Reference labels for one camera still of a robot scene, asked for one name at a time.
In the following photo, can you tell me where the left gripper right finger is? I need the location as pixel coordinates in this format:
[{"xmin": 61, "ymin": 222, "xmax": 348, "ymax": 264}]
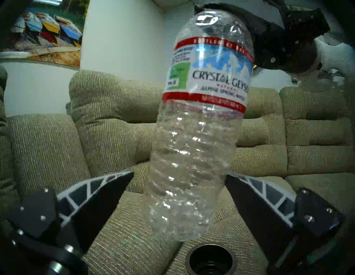
[{"xmin": 225, "ymin": 172, "xmax": 346, "ymax": 275}]

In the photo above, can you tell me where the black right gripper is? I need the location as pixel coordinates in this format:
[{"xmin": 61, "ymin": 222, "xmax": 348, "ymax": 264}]
[{"xmin": 194, "ymin": 2, "xmax": 330, "ymax": 74}]

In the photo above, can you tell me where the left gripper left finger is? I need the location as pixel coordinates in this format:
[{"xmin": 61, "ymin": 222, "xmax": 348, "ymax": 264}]
[{"xmin": 6, "ymin": 171, "xmax": 135, "ymax": 258}]

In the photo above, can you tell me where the clear Crystal Geyser water bottle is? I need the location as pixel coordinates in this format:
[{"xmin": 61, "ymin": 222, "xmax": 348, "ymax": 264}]
[{"xmin": 143, "ymin": 8, "xmax": 254, "ymax": 241}]

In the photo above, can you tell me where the green fabric sofa console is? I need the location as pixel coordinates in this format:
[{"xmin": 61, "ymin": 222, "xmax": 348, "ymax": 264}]
[{"xmin": 83, "ymin": 162, "xmax": 280, "ymax": 275}]

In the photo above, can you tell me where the green fabric sectional sofa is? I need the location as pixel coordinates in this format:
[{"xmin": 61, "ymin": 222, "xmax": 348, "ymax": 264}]
[{"xmin": 0, "ymin": 65, "xmax": 355, "ymax": 275}]

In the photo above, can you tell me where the metal cup holder ring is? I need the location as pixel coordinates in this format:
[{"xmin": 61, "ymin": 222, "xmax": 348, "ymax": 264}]
[{"xmin": 185, "ymin": 243, "xmax": 237, "ymax": 275}]

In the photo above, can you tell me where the colourful boats wall picture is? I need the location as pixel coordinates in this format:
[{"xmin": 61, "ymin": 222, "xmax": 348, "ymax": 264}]
[{"xmin": 0, "ymin": 0, "xmax": 90, "ymax": 68}]

